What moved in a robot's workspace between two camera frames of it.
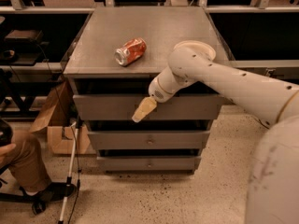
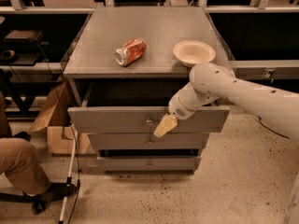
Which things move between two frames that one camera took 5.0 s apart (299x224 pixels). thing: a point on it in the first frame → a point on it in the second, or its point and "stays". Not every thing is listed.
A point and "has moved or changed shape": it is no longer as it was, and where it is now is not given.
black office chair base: [38, 205] stays
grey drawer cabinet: [113, 58] stays
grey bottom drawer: [148, 163] stays
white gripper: [156, 92] → [177, 109]
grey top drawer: [99, 107] has moved or changed shape
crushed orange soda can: [130, 51] stays
